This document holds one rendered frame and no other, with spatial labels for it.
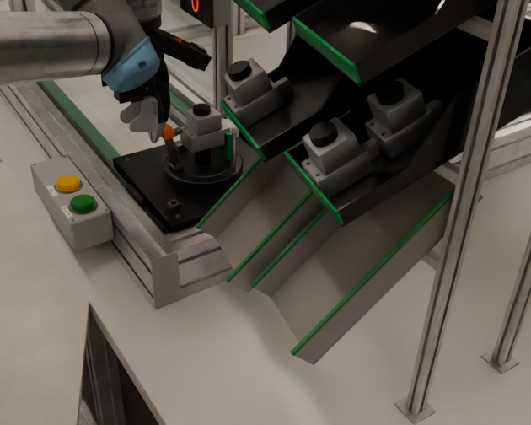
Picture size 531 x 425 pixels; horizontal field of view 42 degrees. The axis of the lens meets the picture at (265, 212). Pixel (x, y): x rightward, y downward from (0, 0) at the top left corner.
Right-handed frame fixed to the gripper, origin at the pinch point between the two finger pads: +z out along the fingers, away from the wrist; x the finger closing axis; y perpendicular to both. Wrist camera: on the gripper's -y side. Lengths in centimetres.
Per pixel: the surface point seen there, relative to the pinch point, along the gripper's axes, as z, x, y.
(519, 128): 10, 16, -73
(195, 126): -0.6, 1.6, -6.2
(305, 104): -16.0, 29.0, -7.6
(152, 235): 10.6, 11.5, 6.8
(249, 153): 9.5, -1.0, -18.4
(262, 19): -29.6, 32.5, 1.6
